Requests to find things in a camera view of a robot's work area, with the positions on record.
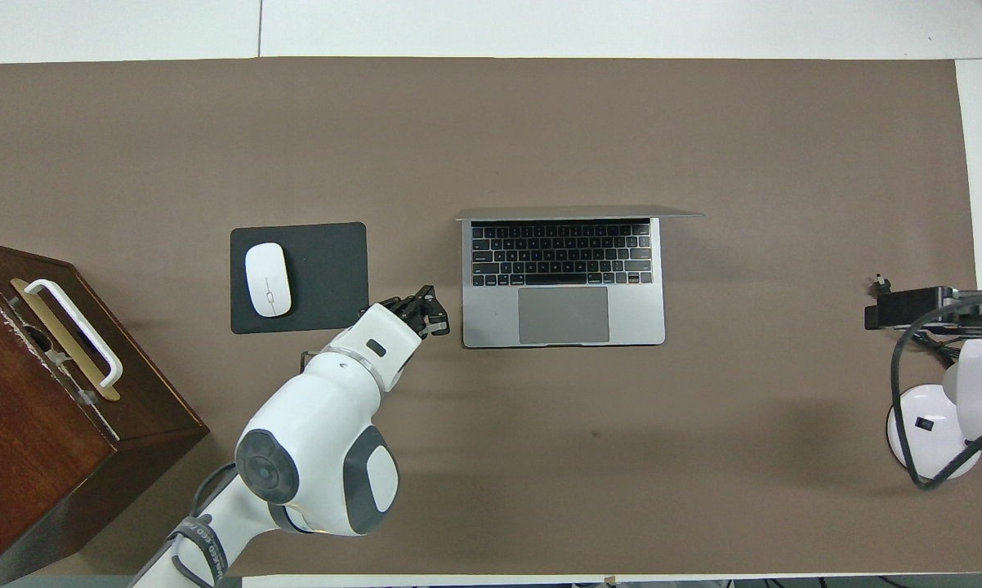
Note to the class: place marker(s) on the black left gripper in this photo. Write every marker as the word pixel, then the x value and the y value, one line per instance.
pixel 409 314

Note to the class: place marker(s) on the silver laptop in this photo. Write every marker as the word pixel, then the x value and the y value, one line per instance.
pixel 638 314

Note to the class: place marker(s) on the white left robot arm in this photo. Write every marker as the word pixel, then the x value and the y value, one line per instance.
pixel 319 441

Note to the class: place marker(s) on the black mouse pad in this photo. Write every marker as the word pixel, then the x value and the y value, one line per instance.
pixel 328 278

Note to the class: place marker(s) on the white desk lamp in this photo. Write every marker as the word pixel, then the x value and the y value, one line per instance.
pixel 908 445

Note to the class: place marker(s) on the white computer mouse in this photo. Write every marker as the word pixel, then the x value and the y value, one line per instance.
pixel 267 282

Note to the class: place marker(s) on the brown table mat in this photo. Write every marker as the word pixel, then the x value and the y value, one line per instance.
pixel 540 122

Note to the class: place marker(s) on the dark brown wooden box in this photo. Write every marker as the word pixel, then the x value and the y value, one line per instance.
pixel 25 457

